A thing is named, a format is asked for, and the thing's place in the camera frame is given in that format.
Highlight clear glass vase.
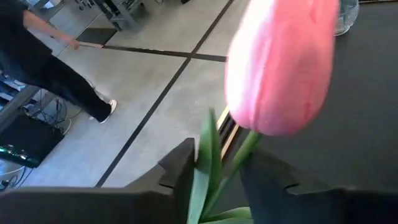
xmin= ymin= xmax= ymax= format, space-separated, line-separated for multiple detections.
xmin=334 ymin=0 xmax=361 ymax=37

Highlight person's hand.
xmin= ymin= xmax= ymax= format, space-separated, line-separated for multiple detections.
xmin=67 ymin=34 xmax=81 ymax=50

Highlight striped stick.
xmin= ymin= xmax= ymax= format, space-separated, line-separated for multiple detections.
xmin=79 ymin=41 xmax=104 ymax=49

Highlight black floor cables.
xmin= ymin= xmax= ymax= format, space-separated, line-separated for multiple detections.
xmin=23 ymin=98 xmax=74 ymax=127

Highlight black box with green glow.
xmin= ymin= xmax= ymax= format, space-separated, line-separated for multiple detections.
xmin=0 ymin=114 xmax=65 ymax=169

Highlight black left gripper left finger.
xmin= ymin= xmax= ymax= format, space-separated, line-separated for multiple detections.
xmin=0 ymin=138 xmax=196 ymax=224

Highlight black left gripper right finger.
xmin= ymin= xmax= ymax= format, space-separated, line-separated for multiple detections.
xmin=239 ymin=149 xmax=398 ymax=224

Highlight grey metal cart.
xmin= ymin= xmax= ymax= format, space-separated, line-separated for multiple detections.
xmin=73 ymin=0 xmax=147 ymax=32

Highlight black white shoe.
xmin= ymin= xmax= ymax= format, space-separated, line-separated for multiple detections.
xmin=98 ymin=98 xmax=118 ymax=124

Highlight pink artificial tulip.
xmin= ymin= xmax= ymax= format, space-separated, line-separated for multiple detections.
xmin=186 ymin=0 xmax=340 ymax=224

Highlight person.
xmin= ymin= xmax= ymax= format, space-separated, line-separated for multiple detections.
xmin=0 ymin=0 xmax=118 ymax=124

